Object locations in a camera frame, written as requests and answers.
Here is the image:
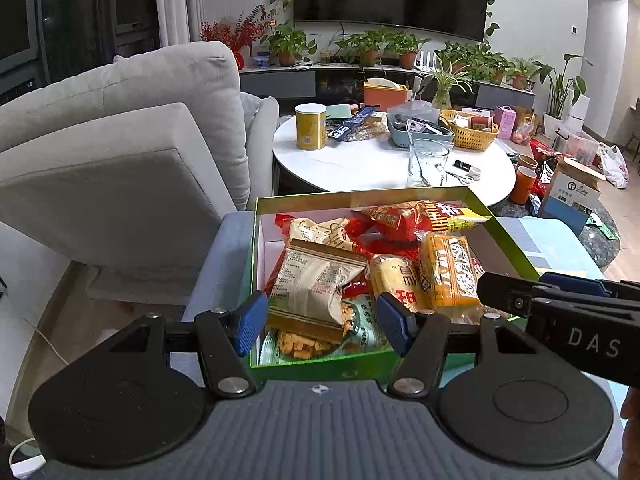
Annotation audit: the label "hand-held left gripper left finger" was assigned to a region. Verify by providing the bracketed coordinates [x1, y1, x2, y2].
[107, 290, 269, 398]

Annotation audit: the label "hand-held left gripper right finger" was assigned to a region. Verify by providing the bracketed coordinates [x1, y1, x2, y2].
[376, 291, 531, 400]

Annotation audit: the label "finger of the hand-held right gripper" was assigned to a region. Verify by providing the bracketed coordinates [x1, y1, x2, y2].
[476, 272, 561, 318]
[539, 271, 640, 306]

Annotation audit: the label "green bag of orange crisps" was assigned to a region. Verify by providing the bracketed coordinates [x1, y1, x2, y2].
[260, 295, 393, 363]

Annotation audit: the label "beige rice cracker packet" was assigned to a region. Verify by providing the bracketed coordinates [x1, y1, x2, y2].
[367, 254, 433, 321]

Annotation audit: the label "brown paper snack packet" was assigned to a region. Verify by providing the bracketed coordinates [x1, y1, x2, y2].
[266, 239, 368, 345]

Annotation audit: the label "red foil snack packet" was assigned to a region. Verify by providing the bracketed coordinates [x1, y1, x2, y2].
[345, 217, 426, 261]

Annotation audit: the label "green cardboard box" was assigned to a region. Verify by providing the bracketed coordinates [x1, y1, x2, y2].
[239, 186, 541, 386]

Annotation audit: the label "red and yellow snack packet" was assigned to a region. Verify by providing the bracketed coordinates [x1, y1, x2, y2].
[352, 200, 493, 243]

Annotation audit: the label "large red cracker bag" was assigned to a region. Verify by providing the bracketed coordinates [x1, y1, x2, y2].
[275, 214, 361, 256]

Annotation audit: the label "person's right hand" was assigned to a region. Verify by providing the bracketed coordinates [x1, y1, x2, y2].
[619, 387, 640, 480]

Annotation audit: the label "dark marble round table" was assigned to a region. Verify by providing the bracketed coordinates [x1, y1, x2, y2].
[492, 195, 621, 281]

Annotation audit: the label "brown and blue cardboard box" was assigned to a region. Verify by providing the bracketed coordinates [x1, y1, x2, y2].
[540, 156, 606, 236]

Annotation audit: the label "orange cup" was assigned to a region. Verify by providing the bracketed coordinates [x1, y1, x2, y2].
[511, 166, 538, 206]

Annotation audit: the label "white plastic bag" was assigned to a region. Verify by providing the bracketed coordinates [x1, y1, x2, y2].
[597, 144, 628, 188]

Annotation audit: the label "small scissors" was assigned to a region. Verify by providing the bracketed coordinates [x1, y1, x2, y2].
[440, 162, 476, 183]

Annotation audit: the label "clear storage bin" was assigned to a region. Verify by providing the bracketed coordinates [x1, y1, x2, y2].
[555, 127, 601, 166]

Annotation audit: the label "clear glass mug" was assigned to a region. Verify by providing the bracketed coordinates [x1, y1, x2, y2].
[407, 138, 451, 188]

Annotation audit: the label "white round coffee table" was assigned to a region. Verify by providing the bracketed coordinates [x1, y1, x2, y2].
[272, 112, 517, 206]

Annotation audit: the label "yellow woven basket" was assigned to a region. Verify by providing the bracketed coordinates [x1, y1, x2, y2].
[439, 109, 501, 152]

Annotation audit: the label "white air purifier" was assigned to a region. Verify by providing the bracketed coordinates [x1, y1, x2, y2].
[567, 95, 591, 123]

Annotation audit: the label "pink box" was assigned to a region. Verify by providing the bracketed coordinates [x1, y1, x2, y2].
[492, 105, 518, 140]

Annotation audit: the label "blue-grey plastic basket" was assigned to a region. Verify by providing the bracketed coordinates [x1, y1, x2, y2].
[386, 105, 456, 150]

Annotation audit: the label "grey sofa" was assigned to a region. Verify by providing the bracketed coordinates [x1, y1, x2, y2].
[0, 41, 281, 306]

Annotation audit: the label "tall plant in white pot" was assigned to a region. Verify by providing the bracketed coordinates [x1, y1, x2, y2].
[532, 53, 593, 138]

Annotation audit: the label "dark blue flat box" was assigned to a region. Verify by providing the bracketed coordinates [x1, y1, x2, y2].
[330, 107, 381, 142]

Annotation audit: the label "yellow can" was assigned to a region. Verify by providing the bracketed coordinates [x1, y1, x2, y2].
[295, 103, 328, 151]

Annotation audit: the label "spider plant in glass vase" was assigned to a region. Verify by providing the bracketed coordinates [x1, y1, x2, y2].
[422, 62, 476, 110]

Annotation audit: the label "potted green plant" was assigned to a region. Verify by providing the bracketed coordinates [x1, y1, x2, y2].
[387, 31, 431, 70]
[475, 50, 513, 86]
[435, 42, 481, 73]
[260, 22, 318, 67]
[334, 30, 396, 67]
[507, 57, 541, 91]

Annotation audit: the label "orange tissue box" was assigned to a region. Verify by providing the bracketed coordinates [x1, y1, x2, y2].
[362, 79, 411, 111]

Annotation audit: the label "white charger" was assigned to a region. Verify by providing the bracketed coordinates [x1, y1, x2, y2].
[10, 437, 48, 478]

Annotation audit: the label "red berry decoration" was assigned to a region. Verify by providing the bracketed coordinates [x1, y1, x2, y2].
[200, 5, 273, 71]

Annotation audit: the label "white curtain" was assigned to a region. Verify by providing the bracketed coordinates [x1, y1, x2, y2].
[155, 0, 206, 51]

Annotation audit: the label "dark glass door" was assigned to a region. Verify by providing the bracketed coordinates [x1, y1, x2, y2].
[0, 0, 161, 106]

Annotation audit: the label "white cable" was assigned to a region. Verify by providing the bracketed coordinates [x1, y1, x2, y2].
[0, 292, 68, 366]

